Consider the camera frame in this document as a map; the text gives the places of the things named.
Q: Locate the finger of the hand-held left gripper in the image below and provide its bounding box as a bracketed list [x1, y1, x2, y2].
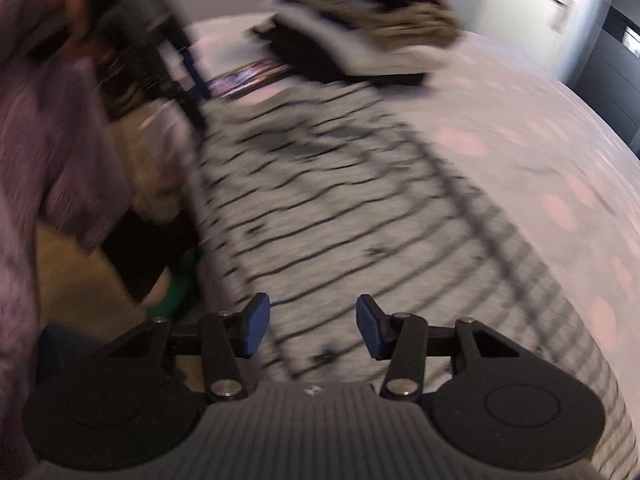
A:
[152, 0, 212, 130]

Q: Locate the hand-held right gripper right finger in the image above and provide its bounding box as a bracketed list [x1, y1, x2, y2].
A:
[356, 294, 523, 401]

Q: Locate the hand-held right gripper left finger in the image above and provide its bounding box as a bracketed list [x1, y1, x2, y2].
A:
[107, 292, 272, 402]

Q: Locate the grey striped garment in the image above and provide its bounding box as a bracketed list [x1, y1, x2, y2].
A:
[184, 79, 627, 480]

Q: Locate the stack of folded clothes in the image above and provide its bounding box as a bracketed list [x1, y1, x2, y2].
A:
[249, 0, 465, 89]

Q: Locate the colourful printed object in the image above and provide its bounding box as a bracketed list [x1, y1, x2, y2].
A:
[206, 57, 292, 102]

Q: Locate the green object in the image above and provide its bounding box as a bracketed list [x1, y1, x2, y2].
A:
[149, 250, 202, 319]

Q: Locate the person's purple sweater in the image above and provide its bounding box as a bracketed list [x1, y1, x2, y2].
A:
[0, 200, 45, 467]

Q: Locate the black sliding wardrobe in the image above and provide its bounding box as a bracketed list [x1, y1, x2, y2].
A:
[562, 0, 640, 158]

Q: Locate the white door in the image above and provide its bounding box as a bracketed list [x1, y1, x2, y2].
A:
[500, 0, 622, 92]

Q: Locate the metal door handle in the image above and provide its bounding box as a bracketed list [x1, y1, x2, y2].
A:
[546, 0, 577, 32]

